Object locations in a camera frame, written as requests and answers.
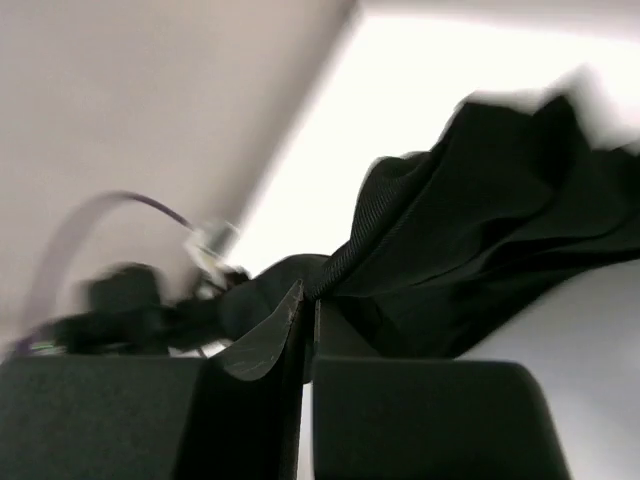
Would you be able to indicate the black pleated skirt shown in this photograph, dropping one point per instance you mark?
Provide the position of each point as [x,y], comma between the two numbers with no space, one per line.
[447,245]

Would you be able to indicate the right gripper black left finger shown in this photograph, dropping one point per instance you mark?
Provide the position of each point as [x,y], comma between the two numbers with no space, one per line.
[232,416]

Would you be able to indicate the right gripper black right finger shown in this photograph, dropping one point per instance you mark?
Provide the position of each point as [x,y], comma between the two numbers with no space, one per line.
[381,418]

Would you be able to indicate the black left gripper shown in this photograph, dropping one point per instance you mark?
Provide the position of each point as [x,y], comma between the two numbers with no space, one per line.
[126,315]

